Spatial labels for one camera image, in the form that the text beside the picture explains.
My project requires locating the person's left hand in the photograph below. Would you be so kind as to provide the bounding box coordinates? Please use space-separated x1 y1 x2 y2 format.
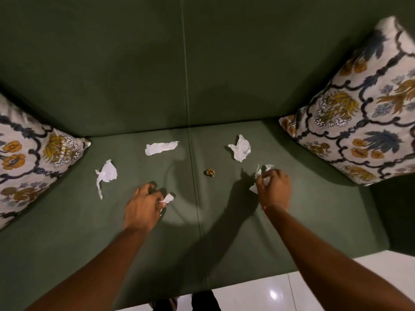
123 183 167 233

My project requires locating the person's right hand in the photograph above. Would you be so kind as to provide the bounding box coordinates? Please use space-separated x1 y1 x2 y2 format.
255 169 292 212

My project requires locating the torn white paper piece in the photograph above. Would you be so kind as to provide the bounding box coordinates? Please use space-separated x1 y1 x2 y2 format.
249 164 274 195

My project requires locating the person's right forearm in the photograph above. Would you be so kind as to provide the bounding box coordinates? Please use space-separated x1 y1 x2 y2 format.
263 205 415 311

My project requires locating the person's left forearm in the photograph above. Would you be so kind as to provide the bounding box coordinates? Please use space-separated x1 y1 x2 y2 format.
23 225 156 311

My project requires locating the crumpled white tissue paper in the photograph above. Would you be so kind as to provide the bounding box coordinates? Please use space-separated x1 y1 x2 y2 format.
228 135 251 163

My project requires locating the flat crumpled white paper piece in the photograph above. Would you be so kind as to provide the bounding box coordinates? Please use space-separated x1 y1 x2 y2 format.
145 141 179 156

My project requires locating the long torn white paper strip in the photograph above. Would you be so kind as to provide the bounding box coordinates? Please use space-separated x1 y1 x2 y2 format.
95 159 118 200

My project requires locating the green fabric sofa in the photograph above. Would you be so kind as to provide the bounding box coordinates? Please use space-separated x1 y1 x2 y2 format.
0 0 415 311

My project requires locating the person's foot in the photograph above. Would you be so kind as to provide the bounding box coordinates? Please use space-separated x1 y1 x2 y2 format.
152 297 179 311

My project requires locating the floral patterned cushion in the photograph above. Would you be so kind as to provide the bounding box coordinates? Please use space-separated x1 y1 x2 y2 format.
279 16 415 187
0 94 91 230

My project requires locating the person's dark trouser leg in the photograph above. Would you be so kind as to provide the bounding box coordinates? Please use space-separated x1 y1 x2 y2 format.
191 290 222 311

